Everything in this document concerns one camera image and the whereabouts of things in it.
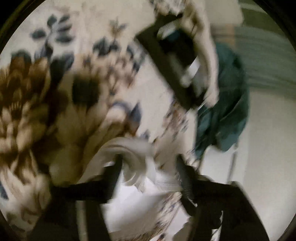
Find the white t-shirt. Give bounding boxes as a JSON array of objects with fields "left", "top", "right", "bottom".
[{"left": 78, "top": 137, "right": 185, "bottom": 240}]

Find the floral quilt bedspread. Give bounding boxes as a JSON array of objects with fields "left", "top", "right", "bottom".
[{"left": 1, "top": 1, "right": 206, "bottom": 240}]

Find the black striped folded garment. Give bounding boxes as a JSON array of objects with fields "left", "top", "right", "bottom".
[{"left": 136, "top": 15, "right": 205, "bottom": 110}]

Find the dark green plush blanket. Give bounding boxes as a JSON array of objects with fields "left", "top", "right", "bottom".
[{"left": 195, "top": 43, "right": 249, "bottom": 160}]

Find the green curtain right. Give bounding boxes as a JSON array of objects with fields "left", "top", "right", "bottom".
[{"left": 212, "top": 22, "right": 296, "bottom": 92}]

